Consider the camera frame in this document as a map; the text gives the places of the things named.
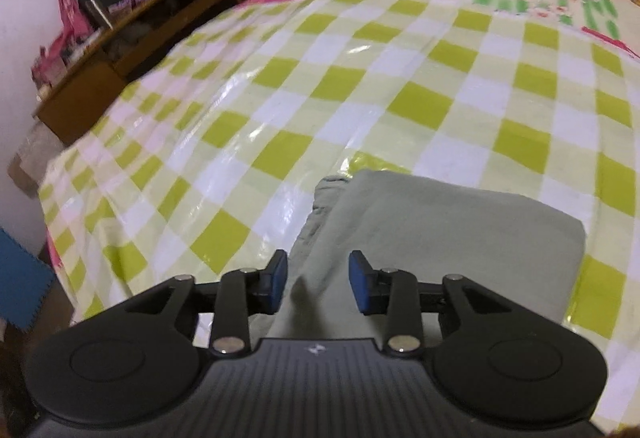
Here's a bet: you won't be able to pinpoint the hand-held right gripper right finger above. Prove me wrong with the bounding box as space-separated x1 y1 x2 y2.
348 250 505 359

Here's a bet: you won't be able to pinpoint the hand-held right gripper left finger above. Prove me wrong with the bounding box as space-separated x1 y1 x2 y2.
122 250 289 358

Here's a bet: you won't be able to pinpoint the grey-green pants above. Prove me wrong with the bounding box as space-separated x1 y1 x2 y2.
267 169 587 344

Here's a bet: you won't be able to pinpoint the green white checkered plastic sheet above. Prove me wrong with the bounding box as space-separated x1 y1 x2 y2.
37 0 640 344

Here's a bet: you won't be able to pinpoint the blue foam mat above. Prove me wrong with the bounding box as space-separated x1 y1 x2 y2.
0 228 56 334

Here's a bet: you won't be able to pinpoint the brown cardboard box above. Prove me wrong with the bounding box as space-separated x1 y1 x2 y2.
7 123 56 191

